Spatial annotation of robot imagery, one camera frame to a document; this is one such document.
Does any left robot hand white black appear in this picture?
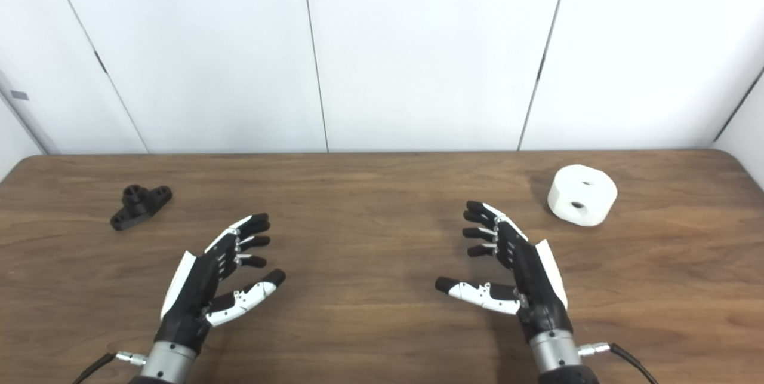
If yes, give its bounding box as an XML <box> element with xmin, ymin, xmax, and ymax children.
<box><xmin>156</xmin><ymin>213</ymin><xmax>287</xmax><ymax>356</ymax></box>

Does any black flanged holder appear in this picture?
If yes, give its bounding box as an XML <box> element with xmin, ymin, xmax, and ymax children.
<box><xmin>110</xmin><ymin>184</ymin><xmax>174</xmax><ymax>231</ymax></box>

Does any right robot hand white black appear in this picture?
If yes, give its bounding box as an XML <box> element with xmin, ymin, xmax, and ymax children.
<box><xmin>435</xmin><ymin>200</ymin><xmax>575</xmax><ymax>346</ymax></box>

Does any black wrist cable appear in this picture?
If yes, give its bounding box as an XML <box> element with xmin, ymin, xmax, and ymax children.
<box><xmin>72</xmin><ymin>351</ymin><xmax>147</xmax><ymax>384</ymax></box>
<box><xmin>578</xmin><ymin>342</ymin><xmax>660</xmax><ymax>384</ymax></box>

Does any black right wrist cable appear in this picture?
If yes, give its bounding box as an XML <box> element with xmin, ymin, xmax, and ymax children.
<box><xmin>578</xmin><ymin>342</ymin><xmax>660</xmax><ymax>384</ymax></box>

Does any round white piece with holes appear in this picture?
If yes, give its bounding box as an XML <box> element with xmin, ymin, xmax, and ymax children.
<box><xmin>547</xmin><ymin>164</ymin><xmax>618</xmax><ymax>228</ymax></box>

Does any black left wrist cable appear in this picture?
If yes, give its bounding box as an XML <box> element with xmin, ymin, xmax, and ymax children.
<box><xmin>72</xmin><ymin>351</ymin><xmax>147</xmax><ymax>384</ymax></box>

